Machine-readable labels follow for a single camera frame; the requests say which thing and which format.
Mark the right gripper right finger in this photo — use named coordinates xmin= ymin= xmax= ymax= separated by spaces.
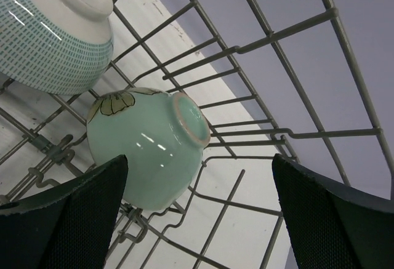
xmin=271 ymin=154 xmax=393 ymax=268

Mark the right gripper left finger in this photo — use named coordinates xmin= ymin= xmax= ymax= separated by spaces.
xmin=1 ymin=155 xmax=128 ymax=268

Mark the mint green flower bowl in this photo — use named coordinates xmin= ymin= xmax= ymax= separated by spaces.
xmin=86 ymin=87 xmax=211 ymax=211

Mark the pale blue dotted bowl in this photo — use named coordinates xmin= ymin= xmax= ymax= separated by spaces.
xmin=1 ymin=0 xmax=114 ymax=95

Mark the grey wire dish rack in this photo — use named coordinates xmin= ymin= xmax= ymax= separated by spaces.
xmin=1 ymin=0 xmax=393 ymax=268

